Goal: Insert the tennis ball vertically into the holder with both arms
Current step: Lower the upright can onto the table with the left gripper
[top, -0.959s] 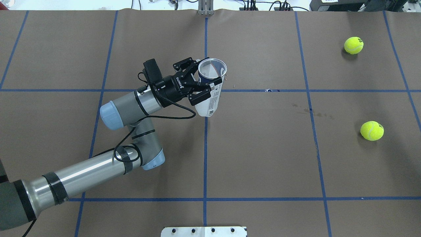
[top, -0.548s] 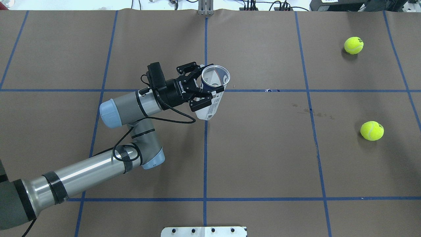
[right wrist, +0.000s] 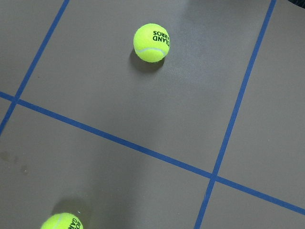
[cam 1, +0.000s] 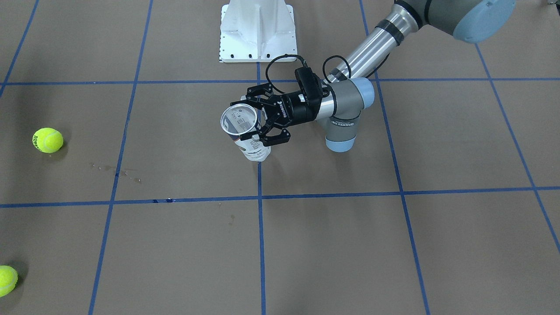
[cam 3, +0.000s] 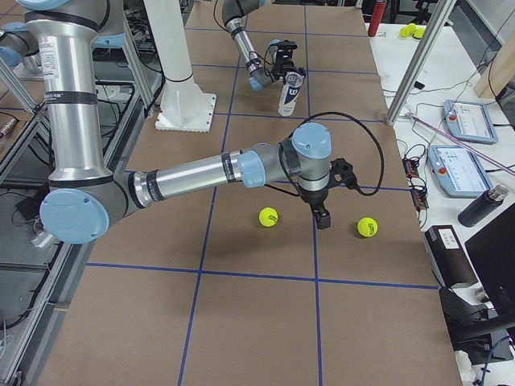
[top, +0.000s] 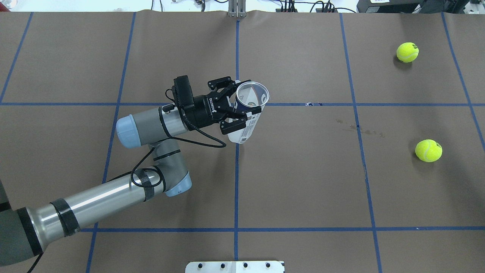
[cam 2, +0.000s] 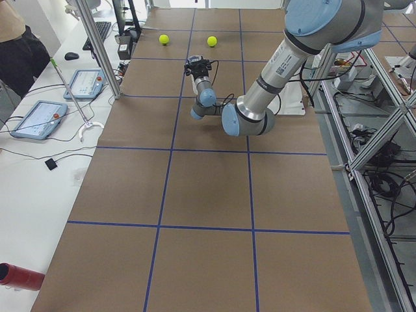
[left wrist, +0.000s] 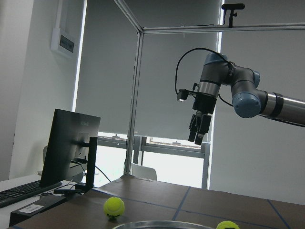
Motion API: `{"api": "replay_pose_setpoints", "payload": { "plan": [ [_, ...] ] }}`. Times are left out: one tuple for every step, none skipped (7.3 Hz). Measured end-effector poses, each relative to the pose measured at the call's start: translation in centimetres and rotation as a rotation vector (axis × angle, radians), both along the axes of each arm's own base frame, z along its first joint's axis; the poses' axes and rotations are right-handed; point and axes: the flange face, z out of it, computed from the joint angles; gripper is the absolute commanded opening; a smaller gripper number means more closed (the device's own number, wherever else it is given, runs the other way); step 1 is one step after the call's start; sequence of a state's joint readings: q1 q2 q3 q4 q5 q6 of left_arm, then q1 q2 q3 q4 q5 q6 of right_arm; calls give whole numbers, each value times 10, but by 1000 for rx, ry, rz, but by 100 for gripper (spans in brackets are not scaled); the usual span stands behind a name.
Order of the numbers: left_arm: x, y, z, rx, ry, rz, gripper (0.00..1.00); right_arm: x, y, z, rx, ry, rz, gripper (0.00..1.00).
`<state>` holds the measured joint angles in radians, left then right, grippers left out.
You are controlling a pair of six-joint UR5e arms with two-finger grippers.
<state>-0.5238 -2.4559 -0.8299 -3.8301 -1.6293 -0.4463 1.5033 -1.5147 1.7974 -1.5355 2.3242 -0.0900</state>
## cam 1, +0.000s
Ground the clear tennis ball can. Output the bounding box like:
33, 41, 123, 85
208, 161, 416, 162
220, 103, 271, 162

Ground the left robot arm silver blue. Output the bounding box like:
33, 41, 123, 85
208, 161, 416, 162
220, 0, 516, 161

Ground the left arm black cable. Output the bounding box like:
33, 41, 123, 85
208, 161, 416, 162
265, 54, 359, 88

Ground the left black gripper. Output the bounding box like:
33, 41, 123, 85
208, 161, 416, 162
232, 84, 322, 146

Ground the yellow tennis ball table edge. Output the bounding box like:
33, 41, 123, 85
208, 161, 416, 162
0, 265, 18, 297

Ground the yellow tennis ball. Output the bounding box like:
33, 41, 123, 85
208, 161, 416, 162
32, 127, 64, 153

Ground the brown paper table mat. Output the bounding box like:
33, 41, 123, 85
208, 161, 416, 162
1, 0, 559, 315

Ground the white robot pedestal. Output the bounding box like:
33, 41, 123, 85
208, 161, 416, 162
219, 0, 298, 63

